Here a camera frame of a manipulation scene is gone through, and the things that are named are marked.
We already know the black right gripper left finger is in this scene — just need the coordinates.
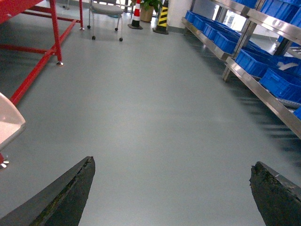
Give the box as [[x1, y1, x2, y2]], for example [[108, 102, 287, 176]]
[[0, 156, 95, 226]]

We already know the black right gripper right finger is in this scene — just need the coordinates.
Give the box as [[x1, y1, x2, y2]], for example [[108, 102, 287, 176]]
[[250, 161, 301, 226]]

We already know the beige plastic scoop tray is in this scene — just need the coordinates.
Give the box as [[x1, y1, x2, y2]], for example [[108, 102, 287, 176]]
[[0, 93, 26, 150]]

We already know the steel shelf rack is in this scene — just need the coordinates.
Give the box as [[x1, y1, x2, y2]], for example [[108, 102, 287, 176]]
[[182, 0, 301, 136]]

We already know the blue bin front right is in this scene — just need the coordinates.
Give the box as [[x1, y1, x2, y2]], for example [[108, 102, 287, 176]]
[[259, 68, 301, 104]]

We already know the blue bin near row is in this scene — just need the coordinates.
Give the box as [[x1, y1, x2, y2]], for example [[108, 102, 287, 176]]
[[235, 49, 276, 78]]

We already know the red white traffic cone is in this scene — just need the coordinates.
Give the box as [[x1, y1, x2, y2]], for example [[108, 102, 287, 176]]
[[128, 0, 143, 30]]

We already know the grey wheeled chair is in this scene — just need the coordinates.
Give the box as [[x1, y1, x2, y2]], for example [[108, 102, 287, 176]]
[[87, 0, 125, 42]]

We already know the yellow black striped bollard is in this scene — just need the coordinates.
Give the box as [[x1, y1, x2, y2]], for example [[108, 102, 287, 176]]
[[152, 0, 169, 35]]

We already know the green potted plant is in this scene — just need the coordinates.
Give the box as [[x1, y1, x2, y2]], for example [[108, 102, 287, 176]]
[[131, 0, 163, 23]]

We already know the red table frame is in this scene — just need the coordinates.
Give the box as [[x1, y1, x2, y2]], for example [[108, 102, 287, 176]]
[[0, 0, 82, 150]]

